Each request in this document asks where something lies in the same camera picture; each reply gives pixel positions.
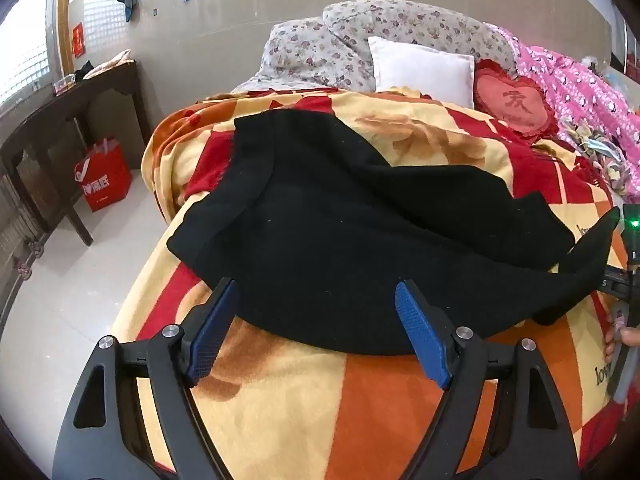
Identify multicoloured crumpled cloth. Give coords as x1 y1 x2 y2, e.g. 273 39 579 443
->
559 115 640 197

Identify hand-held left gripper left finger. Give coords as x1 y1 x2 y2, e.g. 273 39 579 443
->
51 276 246 480

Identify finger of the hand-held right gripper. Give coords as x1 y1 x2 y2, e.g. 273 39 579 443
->
597 266 638 295

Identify rose printed blanket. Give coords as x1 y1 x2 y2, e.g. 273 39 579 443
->
107 87 640 480

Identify pink folded cloth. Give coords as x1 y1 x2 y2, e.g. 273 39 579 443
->
82 49 132 80

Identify red heart cushion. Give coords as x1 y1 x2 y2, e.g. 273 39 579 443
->
472 59 560 141

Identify white pillow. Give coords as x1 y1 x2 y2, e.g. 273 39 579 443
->
367 36 476 110

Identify window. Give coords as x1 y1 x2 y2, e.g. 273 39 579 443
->
0 0 57 107

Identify floral quilt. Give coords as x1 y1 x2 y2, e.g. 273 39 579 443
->
322 0 521 77

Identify wooden chest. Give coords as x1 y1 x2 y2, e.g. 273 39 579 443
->
0 174 51 311

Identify floral pillow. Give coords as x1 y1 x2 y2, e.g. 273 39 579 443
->
232 16 376 93

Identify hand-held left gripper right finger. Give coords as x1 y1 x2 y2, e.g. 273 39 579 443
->
394 280 581 480

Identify person's right hand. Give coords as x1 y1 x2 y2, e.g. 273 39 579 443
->
602 324 640 367

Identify dark wooden table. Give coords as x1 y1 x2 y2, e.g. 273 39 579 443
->
0 59 153 247

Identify red shopping bag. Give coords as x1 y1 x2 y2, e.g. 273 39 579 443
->
74 136 133 213

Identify black pants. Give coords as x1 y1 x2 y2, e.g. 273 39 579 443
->
166 109 615 356

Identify framed wall picture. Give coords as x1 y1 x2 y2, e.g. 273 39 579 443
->
610 0 640 81

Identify pink printed quilt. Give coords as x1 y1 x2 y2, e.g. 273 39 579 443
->
500 27 640 171

